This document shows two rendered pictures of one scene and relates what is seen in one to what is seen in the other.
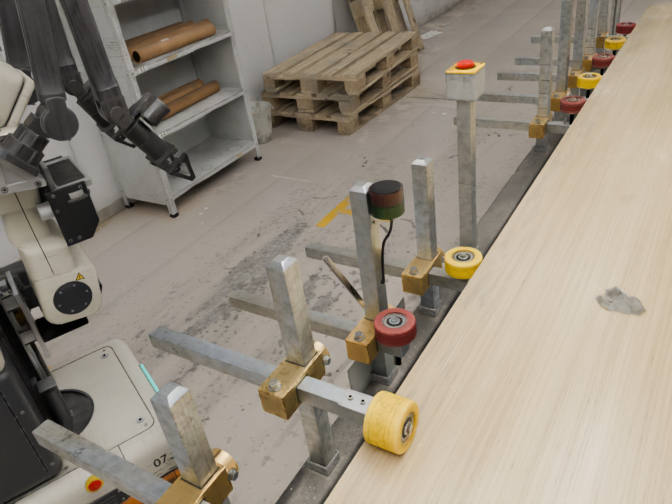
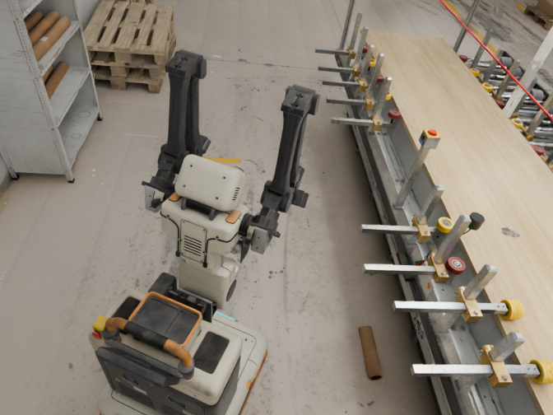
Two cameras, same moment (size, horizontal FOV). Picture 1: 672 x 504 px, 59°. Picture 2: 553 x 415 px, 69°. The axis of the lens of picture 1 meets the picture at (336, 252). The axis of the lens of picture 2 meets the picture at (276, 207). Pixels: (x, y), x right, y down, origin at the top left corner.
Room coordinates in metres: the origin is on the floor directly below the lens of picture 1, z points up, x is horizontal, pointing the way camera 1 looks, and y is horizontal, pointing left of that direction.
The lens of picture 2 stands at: (0.63, 1.35, 2.26)
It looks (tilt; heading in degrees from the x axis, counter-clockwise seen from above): 45 degrees down; 315
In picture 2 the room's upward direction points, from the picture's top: 10 degrees clockwise
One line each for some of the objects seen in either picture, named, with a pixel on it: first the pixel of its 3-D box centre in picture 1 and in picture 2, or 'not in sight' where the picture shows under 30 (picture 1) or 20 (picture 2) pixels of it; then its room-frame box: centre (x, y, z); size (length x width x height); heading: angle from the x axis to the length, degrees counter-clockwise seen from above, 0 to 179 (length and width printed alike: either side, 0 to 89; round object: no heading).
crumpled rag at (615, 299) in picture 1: (620, 298); (511, 231); (0.84, -0.50, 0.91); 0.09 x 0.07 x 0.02; 21
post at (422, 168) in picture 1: (427, 253); (421, 221); (1.16, -0.21, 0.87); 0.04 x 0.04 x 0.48; 54
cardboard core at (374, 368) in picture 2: not in sight; (370, 352); (0.96, 0.04, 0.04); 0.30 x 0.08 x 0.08; 144
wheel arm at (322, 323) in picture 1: (312, 321); (410, 270); (1.00, 0.07, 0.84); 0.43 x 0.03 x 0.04; 54
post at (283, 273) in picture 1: (305, 376); (463, 301); (0.75, 0.08, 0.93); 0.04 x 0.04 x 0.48; 54
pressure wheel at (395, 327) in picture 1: (396, 341); (452, 270); (0.89, -0.09, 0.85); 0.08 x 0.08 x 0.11
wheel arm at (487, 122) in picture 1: (512, 124); (362, 123); (1.99, -0.69, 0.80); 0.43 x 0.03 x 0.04; 54
